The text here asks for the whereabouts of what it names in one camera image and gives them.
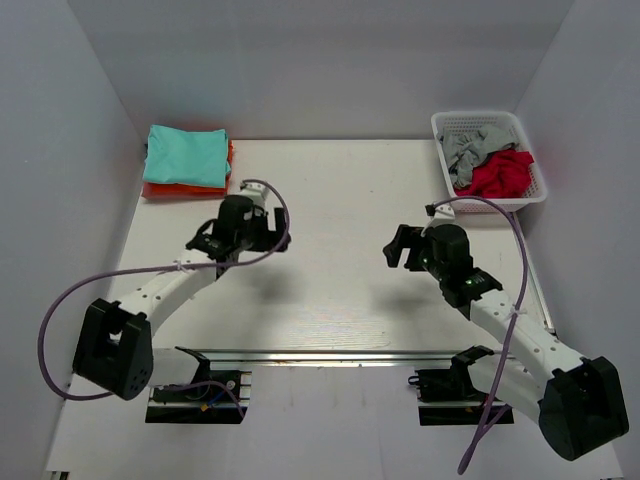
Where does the red t shirt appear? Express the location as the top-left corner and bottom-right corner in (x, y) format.
(454, 149), (534, 199)

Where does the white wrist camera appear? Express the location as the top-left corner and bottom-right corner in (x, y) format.
(239, 181), (270, 210)
(423, 204), (455, 232)

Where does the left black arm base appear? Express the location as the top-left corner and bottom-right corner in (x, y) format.
(145, 347), (252, 425)

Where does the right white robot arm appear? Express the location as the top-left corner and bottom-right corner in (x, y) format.
(383, 224), (629, 461)

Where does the teal t shirt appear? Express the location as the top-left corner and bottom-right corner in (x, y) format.
(143, 124), (231, 188)

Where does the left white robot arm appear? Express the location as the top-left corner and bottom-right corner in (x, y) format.
(72, 194), (290, 400)

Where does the white plastic basket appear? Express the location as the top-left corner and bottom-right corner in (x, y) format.
(431, 111), (547, 212)

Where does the folded orange t shirt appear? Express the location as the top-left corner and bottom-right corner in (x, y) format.
(141, 140), (233, 200)

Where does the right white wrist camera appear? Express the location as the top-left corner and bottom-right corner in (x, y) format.
(423, 204), (455, 232)

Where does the grey t shirt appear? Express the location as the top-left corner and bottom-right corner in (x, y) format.
(439, 124), (519, 189)

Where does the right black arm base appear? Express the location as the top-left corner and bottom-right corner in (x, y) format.
(407, 346), (497, 427)

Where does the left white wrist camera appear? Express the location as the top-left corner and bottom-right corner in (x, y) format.
(239, 181), (270, 210)

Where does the aluminium table edge rail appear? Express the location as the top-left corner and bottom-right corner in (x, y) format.
(149, 349), (516, 369)

